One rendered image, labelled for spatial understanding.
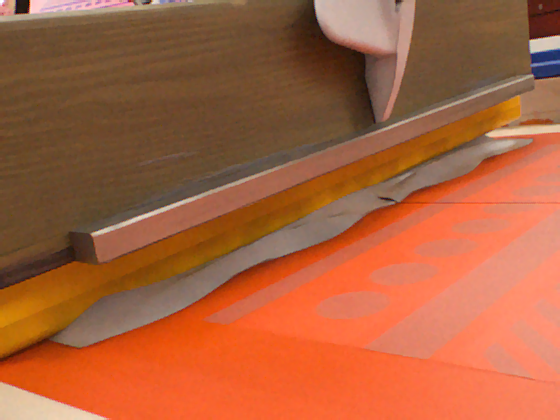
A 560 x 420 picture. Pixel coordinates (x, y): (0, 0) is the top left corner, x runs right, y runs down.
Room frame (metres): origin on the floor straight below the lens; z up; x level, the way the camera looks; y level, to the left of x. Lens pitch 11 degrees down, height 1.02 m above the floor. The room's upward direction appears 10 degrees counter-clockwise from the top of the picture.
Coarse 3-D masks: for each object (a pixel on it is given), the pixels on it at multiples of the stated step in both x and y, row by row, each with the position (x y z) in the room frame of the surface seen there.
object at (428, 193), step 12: (528, 144) 0.43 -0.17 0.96; (540, 144) 0.43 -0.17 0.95; (504, 156) 0.41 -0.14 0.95; (516, 156) 0.40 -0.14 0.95; (480, 168) 0.38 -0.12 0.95; (492, 168) 0.37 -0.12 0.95; (456, 180) 0.36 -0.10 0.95; (468, 180) 0.35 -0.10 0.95; (420, 192) 0.34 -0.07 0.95; (432, 192) 0.33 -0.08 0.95; (444, 192) 0.33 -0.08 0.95
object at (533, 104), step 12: (540, 84) 0.52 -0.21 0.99; (552, 84) 0.52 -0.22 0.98; (528, 96) 0.53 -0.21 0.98; (540, 96) 0.52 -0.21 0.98; (552, 96) 0.52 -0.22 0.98; (528, 108) 0.53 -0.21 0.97; (540, 108) 0.53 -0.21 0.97; (552, 108) 0.52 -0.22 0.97; (516, 120) 0.54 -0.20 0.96; (528, 120) 0.53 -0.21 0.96; (540, 120) 0.53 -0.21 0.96; (552, 120) 0.52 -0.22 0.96
